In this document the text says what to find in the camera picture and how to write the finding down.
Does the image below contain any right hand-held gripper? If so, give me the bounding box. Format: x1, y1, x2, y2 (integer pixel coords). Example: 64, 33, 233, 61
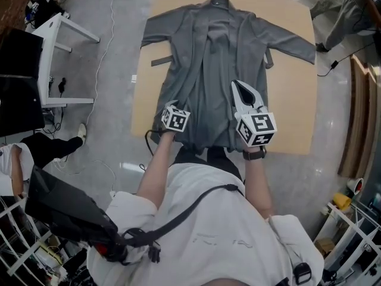
231, 80, 277, 148

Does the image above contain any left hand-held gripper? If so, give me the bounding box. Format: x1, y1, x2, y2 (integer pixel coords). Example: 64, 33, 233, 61
161, 100, 191, 133

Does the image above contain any grey robe garment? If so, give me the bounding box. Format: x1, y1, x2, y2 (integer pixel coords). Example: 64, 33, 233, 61
140, 0, 317, 154

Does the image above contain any person's left forearm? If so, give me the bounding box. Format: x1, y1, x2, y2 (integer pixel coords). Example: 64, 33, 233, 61
135, 130, 177, 204

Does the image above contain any black shoulder pack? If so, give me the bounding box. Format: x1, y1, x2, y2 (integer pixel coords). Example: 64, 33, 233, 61
25, 165, 129, 263

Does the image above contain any person's right forearm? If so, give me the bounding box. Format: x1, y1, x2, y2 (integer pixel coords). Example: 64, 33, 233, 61
242, 147, 276, 217

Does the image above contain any person's white t-shirt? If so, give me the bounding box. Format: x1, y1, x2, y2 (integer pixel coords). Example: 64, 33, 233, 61
86, 162, 325, 286

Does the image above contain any wooden step platform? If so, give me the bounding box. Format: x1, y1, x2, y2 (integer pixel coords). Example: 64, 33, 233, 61
338, 54, 379, 179

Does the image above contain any white red paper cup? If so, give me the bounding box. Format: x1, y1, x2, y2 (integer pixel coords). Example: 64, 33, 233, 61
346, 177, 365, 195

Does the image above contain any yellow container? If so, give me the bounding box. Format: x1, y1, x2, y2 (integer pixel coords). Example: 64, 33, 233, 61
332, 192, 352, 211

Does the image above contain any white desk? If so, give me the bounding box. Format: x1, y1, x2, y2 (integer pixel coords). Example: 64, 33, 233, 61
31, 12, 101, 108

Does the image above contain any black monitor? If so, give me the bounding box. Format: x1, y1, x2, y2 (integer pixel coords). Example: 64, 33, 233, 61
0, 28, 45, 137

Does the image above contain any brown cardboard box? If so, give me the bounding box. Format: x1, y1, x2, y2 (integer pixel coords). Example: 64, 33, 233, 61
315, 237, 334, 256

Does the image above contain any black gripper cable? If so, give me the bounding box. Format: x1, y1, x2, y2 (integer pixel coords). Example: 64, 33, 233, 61
145, 129, 164, 157

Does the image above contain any brown strap wristwatch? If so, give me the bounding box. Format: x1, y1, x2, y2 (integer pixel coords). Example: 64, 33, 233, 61
242, 146, 267, 161

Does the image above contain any long white cable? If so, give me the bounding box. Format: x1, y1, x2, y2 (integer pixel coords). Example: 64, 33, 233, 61
53, 0, 117, 196

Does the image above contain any black chest strap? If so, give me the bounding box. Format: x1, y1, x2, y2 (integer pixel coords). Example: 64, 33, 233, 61
118, 183, 245, 250

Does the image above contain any black cable with adapter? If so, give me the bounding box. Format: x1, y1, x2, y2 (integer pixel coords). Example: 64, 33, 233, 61
317, 39, 381, 77

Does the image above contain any white wire shelf rack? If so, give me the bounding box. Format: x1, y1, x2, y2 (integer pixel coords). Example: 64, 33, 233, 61
312, 201, 381, 286
0, 195, 53, 286

